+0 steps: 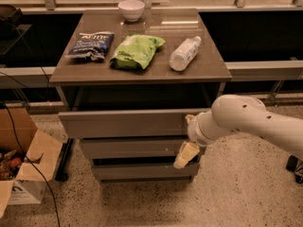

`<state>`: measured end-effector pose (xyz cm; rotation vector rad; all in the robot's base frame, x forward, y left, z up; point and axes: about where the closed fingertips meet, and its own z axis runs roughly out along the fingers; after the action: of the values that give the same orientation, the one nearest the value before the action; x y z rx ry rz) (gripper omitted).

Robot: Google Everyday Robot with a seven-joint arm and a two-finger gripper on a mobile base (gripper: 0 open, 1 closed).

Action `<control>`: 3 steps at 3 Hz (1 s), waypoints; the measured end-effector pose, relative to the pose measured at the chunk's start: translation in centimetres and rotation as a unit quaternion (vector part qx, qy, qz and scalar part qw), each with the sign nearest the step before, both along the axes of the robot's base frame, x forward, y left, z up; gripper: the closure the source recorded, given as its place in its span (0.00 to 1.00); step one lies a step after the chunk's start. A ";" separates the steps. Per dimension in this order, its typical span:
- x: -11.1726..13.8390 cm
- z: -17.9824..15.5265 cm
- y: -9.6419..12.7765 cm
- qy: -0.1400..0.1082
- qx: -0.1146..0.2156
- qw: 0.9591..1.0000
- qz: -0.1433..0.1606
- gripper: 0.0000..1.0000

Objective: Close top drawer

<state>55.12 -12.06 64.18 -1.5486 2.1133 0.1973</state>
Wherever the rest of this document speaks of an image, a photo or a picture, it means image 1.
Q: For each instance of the grey top drawer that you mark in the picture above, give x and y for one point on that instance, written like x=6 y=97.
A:
x=135 y=110

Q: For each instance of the grey drawer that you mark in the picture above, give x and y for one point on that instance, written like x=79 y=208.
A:
x=135 y=110
x=144 y=172
x=131 y=147

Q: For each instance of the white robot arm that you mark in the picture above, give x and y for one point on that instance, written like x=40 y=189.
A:
x=230 y=114

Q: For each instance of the grey bottom drawer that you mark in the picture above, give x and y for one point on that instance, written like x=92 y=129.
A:
x=144 y=172

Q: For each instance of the grey drawer cabinet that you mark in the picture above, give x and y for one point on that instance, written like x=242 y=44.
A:
x=71 y=77

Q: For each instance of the grey middle drawer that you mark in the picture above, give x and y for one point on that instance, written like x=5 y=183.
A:
x=131 y=147

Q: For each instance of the green chip bag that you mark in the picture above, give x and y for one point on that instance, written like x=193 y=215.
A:
x=136 y=51

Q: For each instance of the black power adapter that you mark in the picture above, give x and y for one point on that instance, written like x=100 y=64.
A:
x=295 y=166

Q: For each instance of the blue chip bag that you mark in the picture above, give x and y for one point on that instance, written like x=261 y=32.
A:
x=93 y=46

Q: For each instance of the white ceramic bowl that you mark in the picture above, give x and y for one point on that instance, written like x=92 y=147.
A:
x=131 y=10

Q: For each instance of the cardboard box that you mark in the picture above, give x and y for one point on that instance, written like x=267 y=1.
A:
x=39 y=152

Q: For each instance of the items inside cardboard box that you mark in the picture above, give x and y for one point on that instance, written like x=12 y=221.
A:
x=10 y=163

